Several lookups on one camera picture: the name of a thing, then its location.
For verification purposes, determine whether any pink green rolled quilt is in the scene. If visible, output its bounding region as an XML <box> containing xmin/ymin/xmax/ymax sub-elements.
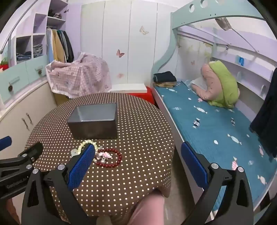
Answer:
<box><xmin>190</xmin><ymin>60</ymin><xmax>240</xmax><ymax>109</ymax></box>

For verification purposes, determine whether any white pillow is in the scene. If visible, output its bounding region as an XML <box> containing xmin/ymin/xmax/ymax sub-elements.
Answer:
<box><xmin>191</xmin><ymin>77</ymin><xmax>207</xmax><ymax>91</ymax></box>

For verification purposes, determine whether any cream curved cabinet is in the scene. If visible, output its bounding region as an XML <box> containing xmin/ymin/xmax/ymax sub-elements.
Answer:
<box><xmin>1</xmin><ymin>55</ymin><xmax>57</xmax><ymax>159</ymax></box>

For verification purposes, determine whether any mint bunk bed frame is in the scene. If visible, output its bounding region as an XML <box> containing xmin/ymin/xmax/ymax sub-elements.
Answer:
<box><xmin>151</xmin><ymin>0</ymin><xmax>277</xmax><ymax>225</ymax></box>

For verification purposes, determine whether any dark red bead bracelet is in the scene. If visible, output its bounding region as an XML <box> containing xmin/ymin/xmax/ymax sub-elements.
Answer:
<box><xmin>95</xmin><ymin>148</ymin><xmax>123</xmax><ymax>168</ymax></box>

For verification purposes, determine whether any brown polka dot tablecloth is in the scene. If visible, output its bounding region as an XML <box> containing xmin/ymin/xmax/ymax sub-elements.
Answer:
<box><xmin>26</xmin><ymin>93</ymin><xmax>174</xmax><ymax>220</ymax></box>

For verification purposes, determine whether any folded dark clothes stack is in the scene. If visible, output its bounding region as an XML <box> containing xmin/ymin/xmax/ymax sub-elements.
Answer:
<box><xmin>153</xmin><ymin>71</ymin><xmax>177</xmax><ymax>88</ymax></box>

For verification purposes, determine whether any red storage box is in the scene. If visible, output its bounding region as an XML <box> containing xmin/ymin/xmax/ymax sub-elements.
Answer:
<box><xmin>129</xmin><ymin>87</ymin><xmax>155</xmax><ymax>105</ymax></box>

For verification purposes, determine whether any white lilac shelf unit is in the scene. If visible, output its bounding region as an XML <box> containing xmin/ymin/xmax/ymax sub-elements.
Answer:
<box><xmin>3</xmin><ymin>0</ymin><xmax>68</xmax><ymax>67</ymax></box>

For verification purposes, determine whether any hanging clothes row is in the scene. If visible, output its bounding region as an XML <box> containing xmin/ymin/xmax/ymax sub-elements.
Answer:
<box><xmin>46</xmin><ymin>28</ymin><xmax>74</xmax><ymax>63</ymax></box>

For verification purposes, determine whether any pink charm trinket cluster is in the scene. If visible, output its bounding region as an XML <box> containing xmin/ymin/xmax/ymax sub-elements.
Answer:
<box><xmin>93</xmin><ymin>152</ymin><xmax>112</xmax><ymax>164</ymax></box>

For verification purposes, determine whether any silver metal tin box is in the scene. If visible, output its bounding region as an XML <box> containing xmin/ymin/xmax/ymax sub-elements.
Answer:
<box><xmin>67</xmin><ymin>103</ymin><xmax>117</xmax><ymax>140</ymax></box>

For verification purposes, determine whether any pink checkered cover cloth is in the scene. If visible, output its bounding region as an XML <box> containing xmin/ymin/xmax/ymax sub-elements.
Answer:
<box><xmin>46</xmin><ymin>52</ymin><xmax>112</xmax><ymax>98</ymax></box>

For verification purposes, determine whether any cream bead bracelet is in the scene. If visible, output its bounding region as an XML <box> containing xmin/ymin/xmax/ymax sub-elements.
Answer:
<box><xmin>71</xmin><ymin>139</ymin><xmax>99</xmax><ymax>157</ymax></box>

